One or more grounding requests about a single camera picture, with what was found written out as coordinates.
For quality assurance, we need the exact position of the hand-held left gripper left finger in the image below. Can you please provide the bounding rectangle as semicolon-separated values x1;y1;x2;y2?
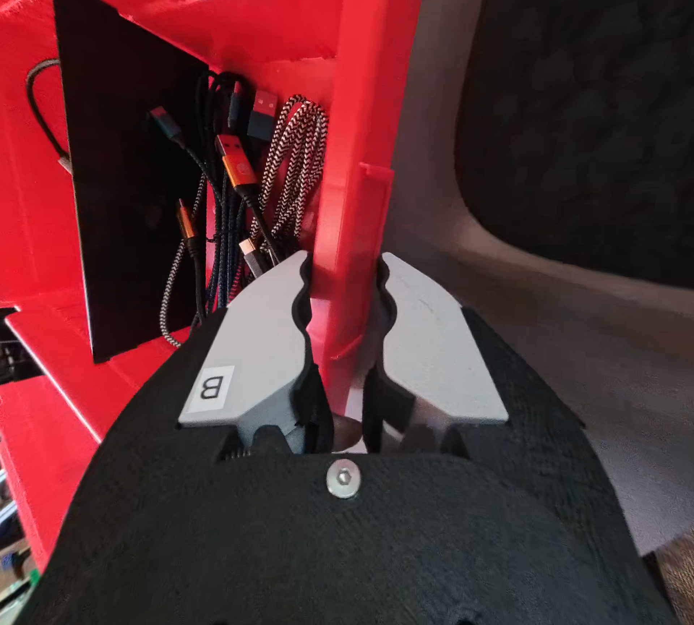
178;250;333;455

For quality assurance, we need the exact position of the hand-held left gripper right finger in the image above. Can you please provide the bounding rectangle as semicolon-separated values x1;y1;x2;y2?
363;251;510;455

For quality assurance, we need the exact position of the red plastic bin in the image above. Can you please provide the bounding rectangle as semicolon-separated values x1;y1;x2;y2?
0;0;424;555

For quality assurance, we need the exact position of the black divider panel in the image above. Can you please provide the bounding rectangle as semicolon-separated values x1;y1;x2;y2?
50;0;212;364

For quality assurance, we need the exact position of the black honeycomb cushion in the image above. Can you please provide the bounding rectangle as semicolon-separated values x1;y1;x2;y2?
454;0;694;290

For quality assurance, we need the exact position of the bundle of coloured cables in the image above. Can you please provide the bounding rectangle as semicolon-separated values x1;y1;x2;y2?
146;71;283;349

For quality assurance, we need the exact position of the black white braided usb cable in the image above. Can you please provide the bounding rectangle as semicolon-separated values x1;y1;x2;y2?
255;94;330;257

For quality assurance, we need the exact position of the thin grey cable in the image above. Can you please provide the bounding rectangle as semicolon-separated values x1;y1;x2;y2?
25;58;74;177

